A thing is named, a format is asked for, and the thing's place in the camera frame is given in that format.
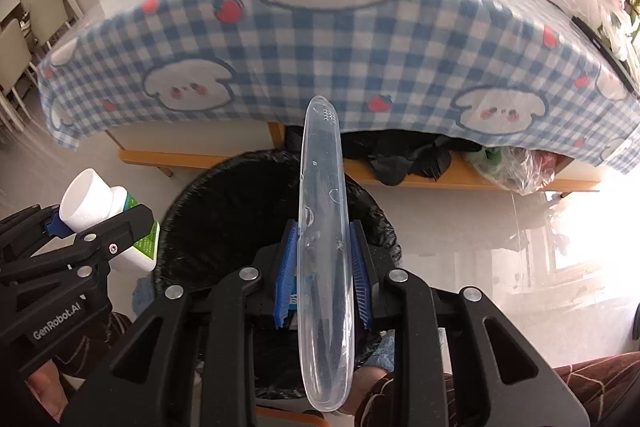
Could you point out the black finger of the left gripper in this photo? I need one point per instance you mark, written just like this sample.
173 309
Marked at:
29 253

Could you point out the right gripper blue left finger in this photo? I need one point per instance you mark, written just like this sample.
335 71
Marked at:
285 292

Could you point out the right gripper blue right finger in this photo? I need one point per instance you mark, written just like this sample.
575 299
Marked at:
360 277

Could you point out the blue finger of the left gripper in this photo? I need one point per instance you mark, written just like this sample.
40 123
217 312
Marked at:
56 227

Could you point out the white bottle green label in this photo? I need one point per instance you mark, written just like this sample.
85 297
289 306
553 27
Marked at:
88 201

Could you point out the clear plastic toothbrush case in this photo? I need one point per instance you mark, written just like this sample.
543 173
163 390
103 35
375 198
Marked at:
325 289

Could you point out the black lined trash bin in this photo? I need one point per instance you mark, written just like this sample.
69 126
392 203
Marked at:
224 217

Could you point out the left human hand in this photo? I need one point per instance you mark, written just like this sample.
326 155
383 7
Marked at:
45 384

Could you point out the black cloth under table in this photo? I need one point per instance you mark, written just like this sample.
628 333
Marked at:
394 154

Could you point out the wooden table shelf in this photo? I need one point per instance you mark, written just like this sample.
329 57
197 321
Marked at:
204 144

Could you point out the plastic bag under table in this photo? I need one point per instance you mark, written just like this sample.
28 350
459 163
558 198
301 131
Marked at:
514 169

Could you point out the dining chair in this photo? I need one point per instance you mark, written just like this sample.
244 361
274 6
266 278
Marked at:
46 19

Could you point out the blue checkered bear tablecloth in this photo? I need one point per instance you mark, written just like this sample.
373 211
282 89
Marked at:
496 72

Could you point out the black smartphone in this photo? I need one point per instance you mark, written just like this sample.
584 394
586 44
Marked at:
615 64

